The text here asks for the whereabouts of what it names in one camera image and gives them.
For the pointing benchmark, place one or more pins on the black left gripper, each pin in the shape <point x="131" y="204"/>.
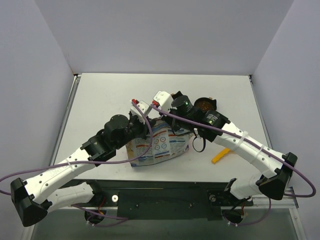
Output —
<point x="144" y="127"/>

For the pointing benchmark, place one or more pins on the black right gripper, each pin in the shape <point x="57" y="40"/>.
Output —
<point x="167" y="119"/>

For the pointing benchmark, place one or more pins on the pet food bag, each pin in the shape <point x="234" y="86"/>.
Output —
<point x="166" y="145"/>

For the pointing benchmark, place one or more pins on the yellow plastic scoop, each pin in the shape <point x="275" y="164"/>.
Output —
<point x="220" y="155"/>

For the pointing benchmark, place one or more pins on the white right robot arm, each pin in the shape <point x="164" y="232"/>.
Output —
<point x="203" y="119"/>

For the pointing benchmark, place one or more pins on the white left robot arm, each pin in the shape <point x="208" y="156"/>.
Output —
<point x="35" y="197"/>

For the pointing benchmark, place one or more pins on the black fish cat bowl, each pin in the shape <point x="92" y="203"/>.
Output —
<point x="176" y="95"/>

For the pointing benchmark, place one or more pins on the black paw cat bowl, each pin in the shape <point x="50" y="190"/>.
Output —
<point x="213" y="103"/>

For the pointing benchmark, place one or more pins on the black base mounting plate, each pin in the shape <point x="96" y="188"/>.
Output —
<point x="162" y="200"/>

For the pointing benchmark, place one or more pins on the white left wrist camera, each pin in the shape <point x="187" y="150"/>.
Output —
<point x="140" y="109"/>

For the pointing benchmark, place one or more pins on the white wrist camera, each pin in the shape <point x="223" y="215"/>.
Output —
<point x="140" y="109"/>
<point x="163" y="100"/>

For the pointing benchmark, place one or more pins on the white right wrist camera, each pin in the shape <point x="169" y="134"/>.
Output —
<point x="163" y="100"/>

